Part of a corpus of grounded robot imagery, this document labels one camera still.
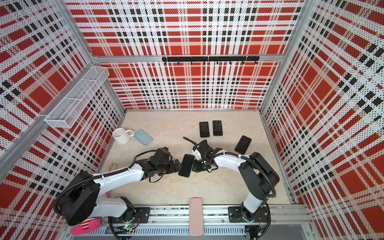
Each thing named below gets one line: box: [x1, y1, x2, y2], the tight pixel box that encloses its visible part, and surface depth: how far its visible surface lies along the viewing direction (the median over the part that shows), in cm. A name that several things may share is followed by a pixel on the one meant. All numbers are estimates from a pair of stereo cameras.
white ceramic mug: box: [112, 127, 135, 145], surface depth 101 cm
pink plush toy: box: [70, 217, 101, 235], surface depth 67 cm
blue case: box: [134, 129, 154, 146], surface depth 109 cm
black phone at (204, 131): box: [199, 121, 210, 138], surface depth 113 cm
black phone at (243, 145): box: [234, 135, 252, 155], surface depth 103 cm
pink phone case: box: [188, 197, 205, 237], surface depth 75 cm
